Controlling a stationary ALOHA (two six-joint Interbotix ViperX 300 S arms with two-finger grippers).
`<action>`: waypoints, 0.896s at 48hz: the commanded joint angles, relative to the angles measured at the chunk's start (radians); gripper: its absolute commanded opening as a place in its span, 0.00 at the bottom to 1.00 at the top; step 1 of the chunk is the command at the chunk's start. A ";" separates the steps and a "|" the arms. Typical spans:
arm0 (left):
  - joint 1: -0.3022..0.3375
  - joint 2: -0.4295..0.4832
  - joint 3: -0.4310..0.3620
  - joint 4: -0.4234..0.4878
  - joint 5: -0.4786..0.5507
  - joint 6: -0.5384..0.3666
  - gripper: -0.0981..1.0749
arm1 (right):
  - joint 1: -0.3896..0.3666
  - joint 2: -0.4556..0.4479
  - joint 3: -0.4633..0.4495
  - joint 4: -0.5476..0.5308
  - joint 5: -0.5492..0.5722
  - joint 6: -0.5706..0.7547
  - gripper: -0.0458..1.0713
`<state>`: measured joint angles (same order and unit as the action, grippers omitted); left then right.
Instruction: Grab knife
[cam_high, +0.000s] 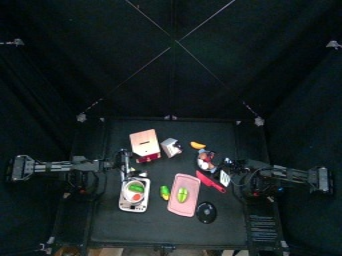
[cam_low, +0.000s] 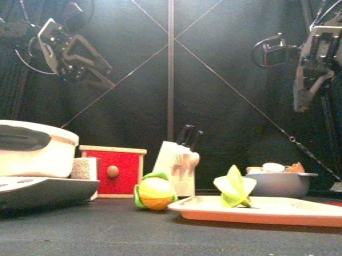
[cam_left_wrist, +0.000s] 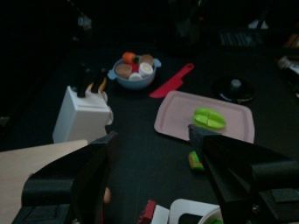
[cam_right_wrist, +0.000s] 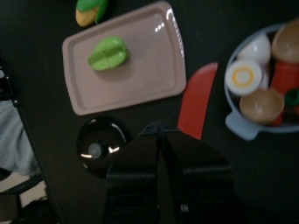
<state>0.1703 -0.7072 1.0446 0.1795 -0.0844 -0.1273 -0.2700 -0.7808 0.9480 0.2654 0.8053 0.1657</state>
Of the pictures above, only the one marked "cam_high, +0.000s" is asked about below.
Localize red toy knife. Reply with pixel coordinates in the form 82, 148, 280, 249
195, 170, 227, 194

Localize orange and red toy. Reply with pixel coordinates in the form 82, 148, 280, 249
197, 149, 219, 173

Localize green toy vegetable half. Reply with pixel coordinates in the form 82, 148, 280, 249
177, 186, 190, 204

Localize pink cutting board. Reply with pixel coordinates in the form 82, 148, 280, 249
166, 172, 202, 218

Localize green toy pepper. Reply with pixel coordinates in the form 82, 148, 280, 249
127, 183, 146, 194

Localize white printed label sticker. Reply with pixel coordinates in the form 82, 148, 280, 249
249, 214, 278, 245

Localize yellow toy banana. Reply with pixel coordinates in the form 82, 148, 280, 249
190, 140, 209, 150

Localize black round lid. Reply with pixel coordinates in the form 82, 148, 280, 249
195, 201, 219, 225

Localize white bowl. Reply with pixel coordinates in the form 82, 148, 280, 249
122, 179, 147, 204

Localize pink toy toaster box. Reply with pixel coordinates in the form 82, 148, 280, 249
129, 128, 163, 165

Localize yellow green toy corn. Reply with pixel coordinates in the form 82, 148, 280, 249
159, 184, 173, 202

